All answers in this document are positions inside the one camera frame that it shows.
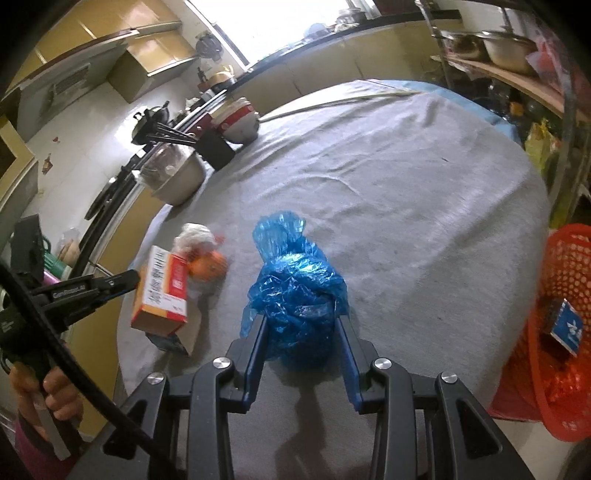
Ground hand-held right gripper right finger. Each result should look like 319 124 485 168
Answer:
336 315 505 480

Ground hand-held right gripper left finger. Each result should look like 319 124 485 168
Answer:
102 314 269 480

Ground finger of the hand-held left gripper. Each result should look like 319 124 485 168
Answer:
89 270 140 305

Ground orange cardboard box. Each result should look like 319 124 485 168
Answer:
130 246 191 335

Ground blue plastic bag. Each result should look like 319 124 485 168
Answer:
240 211 350 372

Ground red plastic basket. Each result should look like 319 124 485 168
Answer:
488 224 591 444

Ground person's left forearm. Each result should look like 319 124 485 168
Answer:
14 418 86 469

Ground person's left hand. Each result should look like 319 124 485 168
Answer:
11 366 85 435

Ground white crumpled plastic bag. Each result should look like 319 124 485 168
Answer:
174 223 219 256

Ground orange crumpled wrapper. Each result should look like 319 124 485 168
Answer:
187 249 228 281

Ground steel pot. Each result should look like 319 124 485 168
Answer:
131 143 208 207

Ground grey tablecloth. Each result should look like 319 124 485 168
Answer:
115 79 552 480

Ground black box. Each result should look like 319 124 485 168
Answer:
198 128 237 171

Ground black wok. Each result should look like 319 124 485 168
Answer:
131 105 199 148

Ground blue small box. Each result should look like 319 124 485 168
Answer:
542 298 583 356

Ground hanging dark pot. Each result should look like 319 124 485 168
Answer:
195 31 223 62

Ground yellow snack packets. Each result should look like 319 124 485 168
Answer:
525 119 563 185

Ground light blue cloth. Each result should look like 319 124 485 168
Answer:
360 79 525 145

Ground kitchen counter with yellow cabinets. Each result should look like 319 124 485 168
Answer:
71 9 462 278

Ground window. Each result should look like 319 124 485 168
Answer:
189 0 370 65

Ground metal shelf rack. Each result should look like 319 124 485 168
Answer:
416 0 591 232

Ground steel basin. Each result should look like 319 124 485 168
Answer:
480 30 539 75

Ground black cable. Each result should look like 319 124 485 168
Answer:
0 261 178 474

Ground yellow wall cabinets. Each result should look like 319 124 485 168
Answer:
14 0 199 104

